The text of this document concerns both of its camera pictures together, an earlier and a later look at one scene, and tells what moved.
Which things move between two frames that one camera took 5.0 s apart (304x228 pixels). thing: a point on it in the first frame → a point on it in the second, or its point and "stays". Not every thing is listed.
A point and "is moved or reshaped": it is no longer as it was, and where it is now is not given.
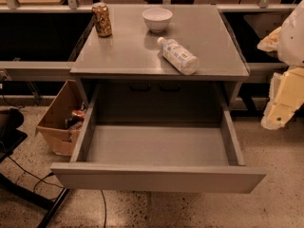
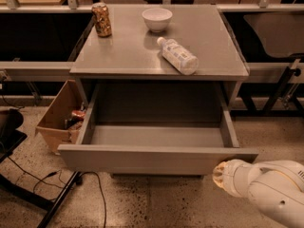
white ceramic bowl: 157,19 stays
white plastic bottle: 178,57 stays
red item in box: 76,119 stays
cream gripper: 292,39 → 231,174
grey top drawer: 157,137 is moved or reshaped
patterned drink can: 102,19 stays
